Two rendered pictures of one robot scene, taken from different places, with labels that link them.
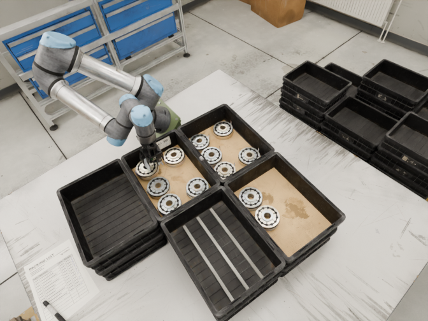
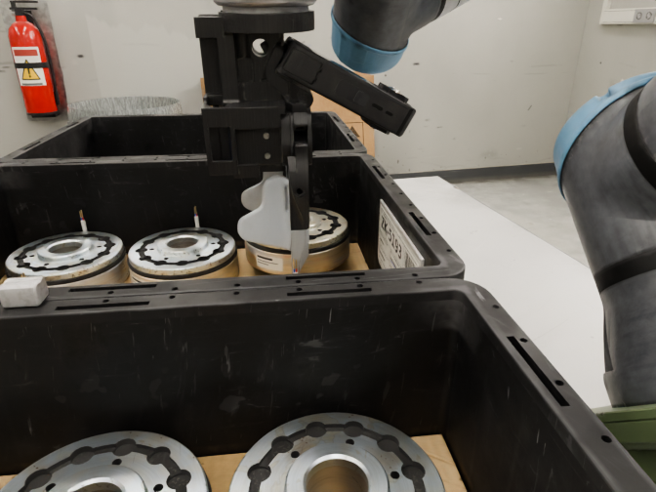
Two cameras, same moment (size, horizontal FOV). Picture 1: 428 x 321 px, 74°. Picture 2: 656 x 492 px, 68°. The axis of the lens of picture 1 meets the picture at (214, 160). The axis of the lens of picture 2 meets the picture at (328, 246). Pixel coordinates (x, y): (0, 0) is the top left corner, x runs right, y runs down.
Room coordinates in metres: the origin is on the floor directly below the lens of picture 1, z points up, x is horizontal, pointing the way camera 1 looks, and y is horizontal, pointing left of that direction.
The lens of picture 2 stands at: (0.99, -0.09, 1.06)
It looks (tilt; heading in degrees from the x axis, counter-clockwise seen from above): 24 degrees down; 112
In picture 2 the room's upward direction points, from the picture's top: straight up
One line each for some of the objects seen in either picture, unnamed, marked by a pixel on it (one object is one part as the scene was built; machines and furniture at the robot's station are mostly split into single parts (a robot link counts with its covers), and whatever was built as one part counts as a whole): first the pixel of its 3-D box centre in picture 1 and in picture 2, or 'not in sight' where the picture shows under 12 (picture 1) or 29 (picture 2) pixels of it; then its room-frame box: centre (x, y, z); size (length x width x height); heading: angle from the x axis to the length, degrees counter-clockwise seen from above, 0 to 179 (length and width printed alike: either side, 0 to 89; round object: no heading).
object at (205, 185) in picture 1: (197, 186); not in sight; (0.67, 0.09, 0.86); 0.10 x 0.10 x 0.01
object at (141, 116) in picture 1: (142, 120); not in sight; (0.81, 0.26, 1.17); 0.09 x 0.08 x 0.11; 30
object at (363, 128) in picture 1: (353, 134); not in sight; (1.31, -1.04, 0.31); 0.40 x 0.30 x 0.34; 36
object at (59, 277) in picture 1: (58, 281); not in sight; (0.37, 0.72, 0.70); 0.33 x 0.23 x 0.01; 36
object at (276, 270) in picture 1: (220, 242); not in sight; (0.38, 0.01, 0.92); 0.40 x 0.30 x 0.02; 29
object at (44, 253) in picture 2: (169, 203); (65, 249); (0.60, 0.21, 0.86); 0.05 x 0.05 x 0.01
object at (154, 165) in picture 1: (146, 167); (297, 225); (0.80, 0.32, 0.88); 0.10 x 0.10 x 0.01
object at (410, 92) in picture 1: (385, 102); not in sight; (1.55, -1.36, 0.37); 0.40 x 0.30 x 0.45; 36
